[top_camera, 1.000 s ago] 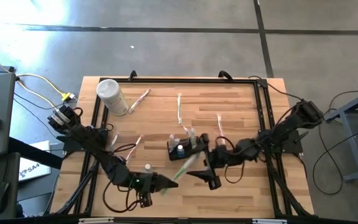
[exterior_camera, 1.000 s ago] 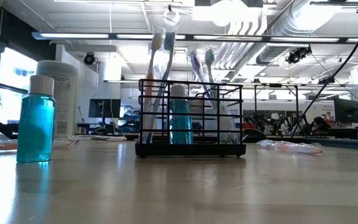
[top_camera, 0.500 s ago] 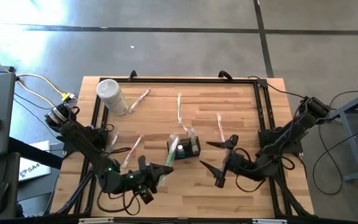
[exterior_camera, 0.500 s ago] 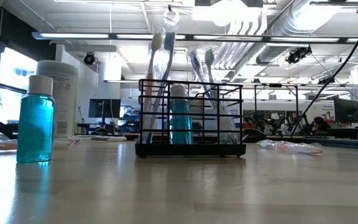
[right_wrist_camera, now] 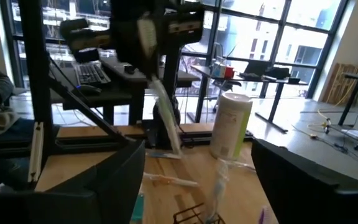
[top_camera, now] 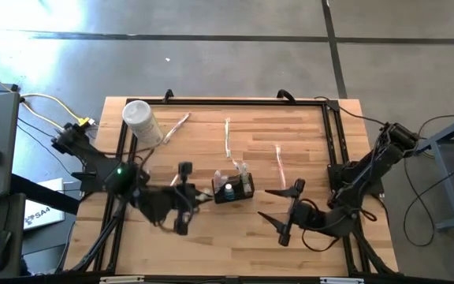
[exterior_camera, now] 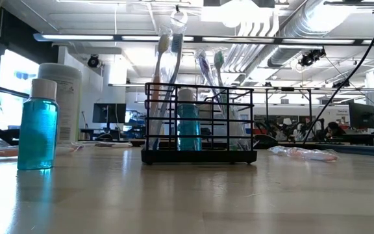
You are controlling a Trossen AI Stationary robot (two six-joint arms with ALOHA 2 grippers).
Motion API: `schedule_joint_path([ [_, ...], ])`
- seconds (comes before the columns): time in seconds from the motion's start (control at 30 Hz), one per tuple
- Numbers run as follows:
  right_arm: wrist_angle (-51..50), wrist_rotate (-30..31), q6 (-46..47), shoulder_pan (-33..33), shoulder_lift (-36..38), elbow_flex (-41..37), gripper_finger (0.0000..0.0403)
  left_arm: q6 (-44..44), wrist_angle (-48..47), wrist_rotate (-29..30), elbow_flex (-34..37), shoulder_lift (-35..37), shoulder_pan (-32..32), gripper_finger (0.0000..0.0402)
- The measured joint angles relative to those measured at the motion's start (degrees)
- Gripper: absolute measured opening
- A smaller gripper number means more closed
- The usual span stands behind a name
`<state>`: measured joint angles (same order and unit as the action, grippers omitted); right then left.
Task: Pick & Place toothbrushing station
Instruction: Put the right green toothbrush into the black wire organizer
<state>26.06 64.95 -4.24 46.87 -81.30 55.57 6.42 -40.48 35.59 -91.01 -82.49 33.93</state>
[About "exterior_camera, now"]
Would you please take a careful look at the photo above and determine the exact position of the person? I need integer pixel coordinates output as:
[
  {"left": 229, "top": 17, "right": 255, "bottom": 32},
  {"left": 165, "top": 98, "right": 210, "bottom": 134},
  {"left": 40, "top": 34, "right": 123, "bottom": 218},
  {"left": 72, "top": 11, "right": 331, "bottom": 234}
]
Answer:
[{"left": 316, "top": 121, "right": 347, "bottom": 141}]

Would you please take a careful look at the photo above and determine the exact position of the blue mouthwash bottle white cap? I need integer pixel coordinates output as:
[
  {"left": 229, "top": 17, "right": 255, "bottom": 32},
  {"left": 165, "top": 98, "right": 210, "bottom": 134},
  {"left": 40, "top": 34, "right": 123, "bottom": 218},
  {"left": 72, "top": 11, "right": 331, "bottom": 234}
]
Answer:
[
  {"left": 17, "top": 78, "right": 60, "bottom": 171},
  {"left": 176, "top": 88, "right": 203, "bottom": 151}
]

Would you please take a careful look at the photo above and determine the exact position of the blue toothbrush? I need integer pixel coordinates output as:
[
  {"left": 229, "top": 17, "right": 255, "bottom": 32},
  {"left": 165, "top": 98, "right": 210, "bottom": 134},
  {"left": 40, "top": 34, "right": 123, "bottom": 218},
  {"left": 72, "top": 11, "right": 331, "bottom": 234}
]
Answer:
[{"left": 156, "top": 32, "right": 184, "bottom": 151}]

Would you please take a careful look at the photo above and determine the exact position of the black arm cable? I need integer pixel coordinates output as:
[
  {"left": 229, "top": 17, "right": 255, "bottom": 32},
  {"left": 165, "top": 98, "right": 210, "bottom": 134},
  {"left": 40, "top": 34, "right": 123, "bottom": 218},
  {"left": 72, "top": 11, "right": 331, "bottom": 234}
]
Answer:
[{"left": 302, "top": 0, "right": 374, "bottom": 144}]

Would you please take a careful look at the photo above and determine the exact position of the black wire toothbrush holder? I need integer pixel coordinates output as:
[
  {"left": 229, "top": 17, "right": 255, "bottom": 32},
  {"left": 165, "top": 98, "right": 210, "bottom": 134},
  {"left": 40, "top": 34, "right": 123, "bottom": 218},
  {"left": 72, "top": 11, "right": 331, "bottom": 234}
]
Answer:
[{"left": 140, "top": 82, "right": 258, "bottom": 165}]

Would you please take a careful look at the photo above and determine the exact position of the black curved frame handle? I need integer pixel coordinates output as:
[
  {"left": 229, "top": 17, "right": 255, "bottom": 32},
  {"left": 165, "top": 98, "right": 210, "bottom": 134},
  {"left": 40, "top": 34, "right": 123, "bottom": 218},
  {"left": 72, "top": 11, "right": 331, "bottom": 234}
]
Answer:
[
  {"left": 253, "top": 133, "right": 279, "bottom": 150},
  {"left": 94, "top": 133, "right": 115, "bottom": 142}
]

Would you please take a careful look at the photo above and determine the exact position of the black ceiling spotlight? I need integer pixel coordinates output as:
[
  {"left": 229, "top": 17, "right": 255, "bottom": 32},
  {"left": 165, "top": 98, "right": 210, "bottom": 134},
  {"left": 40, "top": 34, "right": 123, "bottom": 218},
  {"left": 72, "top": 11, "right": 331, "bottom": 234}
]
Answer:
[{"left": 298, "top": 47, "right": 327, "bottom": 68}]

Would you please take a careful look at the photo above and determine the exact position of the white hanging ring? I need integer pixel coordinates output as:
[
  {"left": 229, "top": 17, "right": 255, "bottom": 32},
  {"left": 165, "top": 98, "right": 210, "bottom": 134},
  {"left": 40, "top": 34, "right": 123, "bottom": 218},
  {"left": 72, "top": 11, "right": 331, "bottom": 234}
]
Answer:
[{"left": 169, "top": 8, "right": 189, "bottom": 28}]

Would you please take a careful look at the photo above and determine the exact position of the white wipes canister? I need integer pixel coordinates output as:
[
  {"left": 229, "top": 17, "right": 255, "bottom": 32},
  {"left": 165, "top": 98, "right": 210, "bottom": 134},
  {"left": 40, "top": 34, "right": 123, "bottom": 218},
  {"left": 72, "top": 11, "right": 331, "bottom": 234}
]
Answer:
[{"left": 37, "top": 62, "right": 83, "bottom": 146}]

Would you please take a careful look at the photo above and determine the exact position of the silver ceiling duct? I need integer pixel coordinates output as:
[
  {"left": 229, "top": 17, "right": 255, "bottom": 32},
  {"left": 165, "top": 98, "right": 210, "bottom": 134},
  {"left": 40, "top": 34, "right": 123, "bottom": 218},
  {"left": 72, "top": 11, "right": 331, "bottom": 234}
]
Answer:
[{"left": 266, "top": 0, "right": 356, "bottom": 68}]

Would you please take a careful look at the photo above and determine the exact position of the purple toothbrush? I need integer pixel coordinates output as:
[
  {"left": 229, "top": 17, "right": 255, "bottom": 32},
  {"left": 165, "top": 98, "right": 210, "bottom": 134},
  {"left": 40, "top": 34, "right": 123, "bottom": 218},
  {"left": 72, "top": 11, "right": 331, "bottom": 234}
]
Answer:
[{"left": 194, "top": 48, "right": 236, "bottom": 151}]

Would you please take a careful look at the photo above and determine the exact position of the black computer monitor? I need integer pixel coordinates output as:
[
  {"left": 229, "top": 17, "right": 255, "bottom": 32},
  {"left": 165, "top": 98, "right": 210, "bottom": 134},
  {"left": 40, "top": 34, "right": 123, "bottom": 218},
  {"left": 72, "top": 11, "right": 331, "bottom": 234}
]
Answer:
[
  {"left": 92, "top": 103, "right": 127, "bottom": 124},
  {"left": 348, "top": 101, "right": 374, "bottom": 130}
]

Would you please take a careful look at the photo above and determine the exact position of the pink toothbrush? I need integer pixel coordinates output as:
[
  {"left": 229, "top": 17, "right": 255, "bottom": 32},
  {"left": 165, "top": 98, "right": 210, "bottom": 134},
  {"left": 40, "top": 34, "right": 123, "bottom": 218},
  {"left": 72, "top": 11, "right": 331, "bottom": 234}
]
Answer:
[{"left": 267, "top": 145, "right": 340, "bottom": 163}]

